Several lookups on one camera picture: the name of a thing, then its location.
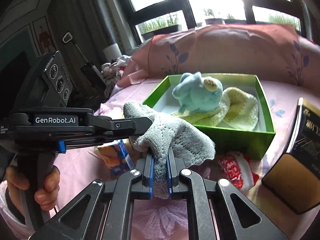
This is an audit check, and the red white knit sock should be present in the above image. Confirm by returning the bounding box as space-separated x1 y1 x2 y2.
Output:
218 152 259 192

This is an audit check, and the grey knit cloth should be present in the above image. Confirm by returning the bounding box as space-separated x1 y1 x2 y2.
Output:
123 102 215 199

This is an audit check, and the lilac mesh bath puff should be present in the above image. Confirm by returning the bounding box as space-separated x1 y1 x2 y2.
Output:
140 204 188 239

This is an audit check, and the blue plush sheep toy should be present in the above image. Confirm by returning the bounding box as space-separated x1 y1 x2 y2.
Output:
172 72 223 114

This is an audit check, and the cream yellow knit towel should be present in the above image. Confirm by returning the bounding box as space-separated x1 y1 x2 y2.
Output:
172 87 259 131

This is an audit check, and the left hand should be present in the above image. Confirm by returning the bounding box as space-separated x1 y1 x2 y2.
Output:
5 165 60 215

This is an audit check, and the orange blue tissue box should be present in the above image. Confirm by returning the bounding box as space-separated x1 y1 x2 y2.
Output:
94 140 135 177

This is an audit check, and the pile of white clothes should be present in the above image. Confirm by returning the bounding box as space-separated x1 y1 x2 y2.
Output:
101 55 131 98

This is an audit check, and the black gold tea tin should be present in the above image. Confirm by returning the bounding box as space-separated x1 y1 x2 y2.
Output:
262 98 319 215

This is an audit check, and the white paper roll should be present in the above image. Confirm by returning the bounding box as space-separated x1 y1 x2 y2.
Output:
103 43 122 62

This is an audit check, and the black white stick tool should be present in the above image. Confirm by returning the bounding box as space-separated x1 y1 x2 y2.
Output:
62 31 107 93

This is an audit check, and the green open box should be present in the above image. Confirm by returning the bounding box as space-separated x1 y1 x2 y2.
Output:
144 73 275 160

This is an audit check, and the black planter box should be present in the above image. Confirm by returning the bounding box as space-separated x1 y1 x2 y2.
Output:
142 24 182 41

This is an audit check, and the small potted plant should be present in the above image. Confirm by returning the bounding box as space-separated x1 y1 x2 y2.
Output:
204 9 225 25

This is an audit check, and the pink leaf print pillow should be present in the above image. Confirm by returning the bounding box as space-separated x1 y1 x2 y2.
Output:
117 24 319 93

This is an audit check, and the framed wall picture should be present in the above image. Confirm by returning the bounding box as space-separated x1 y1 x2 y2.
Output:
32 16 56 55

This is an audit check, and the black window frame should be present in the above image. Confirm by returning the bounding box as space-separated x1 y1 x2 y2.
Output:
119 0 319 44

